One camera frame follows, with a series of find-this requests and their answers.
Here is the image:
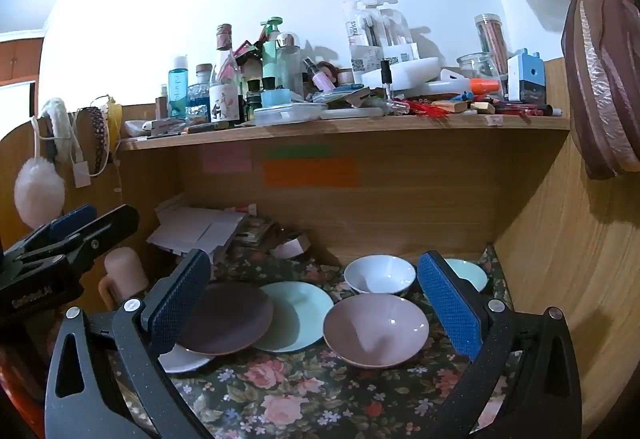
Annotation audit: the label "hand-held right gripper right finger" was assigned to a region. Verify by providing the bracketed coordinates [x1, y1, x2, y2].
[417, 250, 598, 439]

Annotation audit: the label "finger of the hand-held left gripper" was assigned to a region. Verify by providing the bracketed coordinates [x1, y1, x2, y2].
[7, 205, 98, 261]
[22, 205, 141, 271]

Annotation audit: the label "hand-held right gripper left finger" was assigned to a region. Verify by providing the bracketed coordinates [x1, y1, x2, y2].
[44, 248, 216, 439]

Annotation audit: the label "mint green bowl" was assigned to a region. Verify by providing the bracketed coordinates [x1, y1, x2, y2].
[442, 258, 488, 294]

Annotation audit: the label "brown plate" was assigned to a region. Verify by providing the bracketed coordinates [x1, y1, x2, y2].
[177, 281, 275, 356]

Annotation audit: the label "white bowl with black spots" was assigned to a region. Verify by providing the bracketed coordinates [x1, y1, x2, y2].
[343, 255, 417, 296]

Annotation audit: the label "pink bowl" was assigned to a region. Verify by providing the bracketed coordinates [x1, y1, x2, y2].
[322, 293, 430, 369]

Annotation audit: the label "mint green plate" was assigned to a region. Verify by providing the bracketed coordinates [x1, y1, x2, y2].
[252, 281, 335, 353]

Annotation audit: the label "person's left forearm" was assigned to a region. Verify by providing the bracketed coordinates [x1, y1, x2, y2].
[0, 344, 46, 427]

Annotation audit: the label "white fluffy pom-pom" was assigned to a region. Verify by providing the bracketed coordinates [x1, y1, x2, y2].
[14, 158, 66, 229]

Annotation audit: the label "white plate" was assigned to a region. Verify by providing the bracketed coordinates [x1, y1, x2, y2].
[157, 344, 216, 374]

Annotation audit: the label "pile of white papers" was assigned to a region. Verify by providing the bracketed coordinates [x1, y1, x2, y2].
[146, 205, 248, 265]

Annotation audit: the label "brown dotted headband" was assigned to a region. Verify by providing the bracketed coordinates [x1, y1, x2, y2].
[75, 105, 112, 177]

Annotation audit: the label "stack of printed cards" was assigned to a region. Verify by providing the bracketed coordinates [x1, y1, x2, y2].
[235, 216, 281, 250]

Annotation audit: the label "white fluffy headband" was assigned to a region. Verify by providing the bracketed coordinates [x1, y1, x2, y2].
[37, 98, 76, 162]

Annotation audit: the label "yellow headband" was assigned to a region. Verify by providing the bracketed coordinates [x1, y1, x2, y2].
[107, 96, 124, 155]

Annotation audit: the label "pink sticky note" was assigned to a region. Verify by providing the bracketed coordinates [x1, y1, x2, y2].
[202, 146, 252, 172]

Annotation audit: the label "dark floral tablecloth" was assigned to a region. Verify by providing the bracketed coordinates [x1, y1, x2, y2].
[107, 239, 523, 439]

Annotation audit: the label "short blue bottle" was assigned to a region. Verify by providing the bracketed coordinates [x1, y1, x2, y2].
[187, 64, 215, 122]

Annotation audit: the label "blue toner bottle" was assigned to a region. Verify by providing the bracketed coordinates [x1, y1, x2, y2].
[168, 55, 190, 119]

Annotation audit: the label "tall illustrated label bottle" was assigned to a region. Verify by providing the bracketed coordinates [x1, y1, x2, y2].
[209, 23, 242, 122]

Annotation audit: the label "wooden cabinet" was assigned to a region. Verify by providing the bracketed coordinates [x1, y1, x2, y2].
[0, 32, 46, 85]

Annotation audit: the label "colored sticky notes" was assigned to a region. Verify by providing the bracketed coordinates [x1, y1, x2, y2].
[262, 158, 358, 189]

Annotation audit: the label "dark glass bottle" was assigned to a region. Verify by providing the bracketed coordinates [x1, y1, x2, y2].
[245, 78, 263, 122]

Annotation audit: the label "green sticky note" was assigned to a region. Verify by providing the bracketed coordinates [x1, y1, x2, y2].
[267, 145, 332, 160]

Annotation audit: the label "red tassel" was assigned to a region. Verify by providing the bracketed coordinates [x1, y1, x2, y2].
[405, 100, 453, 120]

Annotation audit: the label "wooden shelf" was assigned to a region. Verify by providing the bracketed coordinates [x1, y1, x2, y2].
[120, 112, 571, 151]

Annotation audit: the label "light blue perfume bottle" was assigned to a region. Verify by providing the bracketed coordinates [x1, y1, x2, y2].
[260, 76, 292, 109]

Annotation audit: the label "red pen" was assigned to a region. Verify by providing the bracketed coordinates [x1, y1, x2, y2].
[495, 103, 553, 116]

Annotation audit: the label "flat clear plastic container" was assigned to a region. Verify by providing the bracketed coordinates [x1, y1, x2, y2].
[253, 102, 328, 126]

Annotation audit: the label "white bottle orange cap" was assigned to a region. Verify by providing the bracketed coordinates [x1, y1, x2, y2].
[440, 76, 501, 97]

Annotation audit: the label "green pump bottle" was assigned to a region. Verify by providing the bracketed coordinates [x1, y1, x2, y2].
[259, 16, 283, 85]

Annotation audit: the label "white rectangular box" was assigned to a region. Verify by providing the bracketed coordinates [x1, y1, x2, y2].
[360, 56, 441, 92]

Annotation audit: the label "clear bottle silver cap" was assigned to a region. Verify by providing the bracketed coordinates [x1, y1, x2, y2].
[276, 33, 303, 92]

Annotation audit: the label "round glass jar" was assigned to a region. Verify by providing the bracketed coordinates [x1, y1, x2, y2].
[457, 53, 498, 82]

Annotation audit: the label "blue pencil sharpener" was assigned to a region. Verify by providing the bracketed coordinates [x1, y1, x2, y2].
[507, 48, 547, 102]

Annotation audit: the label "pink spray bottle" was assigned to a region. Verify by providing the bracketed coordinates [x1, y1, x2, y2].
[302, 56, 337, 92]

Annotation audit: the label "tall jar of pencils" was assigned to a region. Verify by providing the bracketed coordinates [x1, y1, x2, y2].
[474, 13, 510, 77]

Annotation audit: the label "toothbrush blister pack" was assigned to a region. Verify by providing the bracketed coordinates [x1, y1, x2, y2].
[342, 0, 386, 72]
[377, 0, 421, 65]

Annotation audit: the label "brown pink curtain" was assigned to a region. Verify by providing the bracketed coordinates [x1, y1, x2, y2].
[457, 0, 640, 181]

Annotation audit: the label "white charging cable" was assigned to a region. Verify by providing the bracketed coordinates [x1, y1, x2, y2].
[30, 114, 88, 167]

